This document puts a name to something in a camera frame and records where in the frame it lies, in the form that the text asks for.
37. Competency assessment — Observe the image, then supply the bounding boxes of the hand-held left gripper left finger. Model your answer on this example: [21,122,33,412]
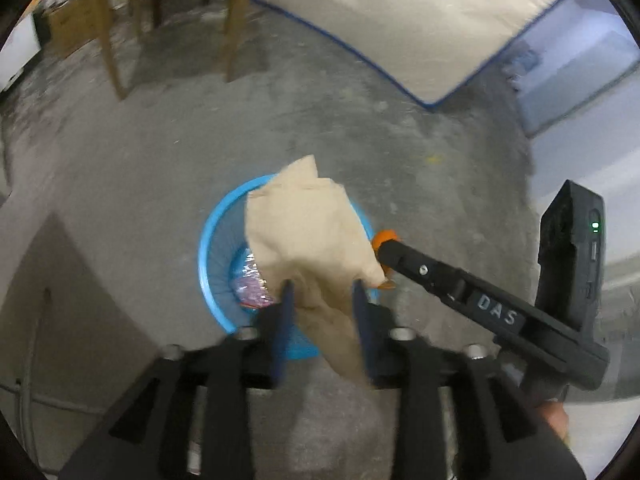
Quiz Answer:
[57,280,298,480]

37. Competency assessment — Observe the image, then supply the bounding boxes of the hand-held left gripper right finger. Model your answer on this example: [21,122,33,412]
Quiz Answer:
[350,280,586,480]

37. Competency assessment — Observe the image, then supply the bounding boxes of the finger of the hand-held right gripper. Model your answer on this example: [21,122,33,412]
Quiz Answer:
[375,240,468,306]

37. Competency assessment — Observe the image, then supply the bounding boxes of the small clear pink-print plastic bag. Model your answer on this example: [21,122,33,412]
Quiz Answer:
[227,250,278,311]

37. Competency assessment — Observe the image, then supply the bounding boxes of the blue plastic basket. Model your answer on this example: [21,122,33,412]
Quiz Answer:
[198,175,376,361]

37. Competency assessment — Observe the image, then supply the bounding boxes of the brown paper bag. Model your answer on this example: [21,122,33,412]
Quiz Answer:
[244,155,388,388]

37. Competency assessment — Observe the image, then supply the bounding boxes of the person's right hand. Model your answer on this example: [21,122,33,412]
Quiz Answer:
[540,400,571,443]

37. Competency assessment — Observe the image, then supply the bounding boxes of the beige mattress with blue edge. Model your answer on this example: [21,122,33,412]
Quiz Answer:
[250,0,591,108]

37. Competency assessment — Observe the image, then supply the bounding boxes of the wooden chair with black seat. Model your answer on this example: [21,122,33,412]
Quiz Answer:
[85,0,263,101]

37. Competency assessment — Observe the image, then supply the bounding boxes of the dark wooden stool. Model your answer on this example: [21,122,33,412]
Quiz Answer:
[127,0,213,36]

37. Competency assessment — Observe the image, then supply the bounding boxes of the large cardboard box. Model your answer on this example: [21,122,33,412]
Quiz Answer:
[47,0,101,58]

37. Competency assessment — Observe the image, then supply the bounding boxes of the white low cabinet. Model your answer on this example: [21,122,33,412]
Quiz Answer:
[0,10,41,91]

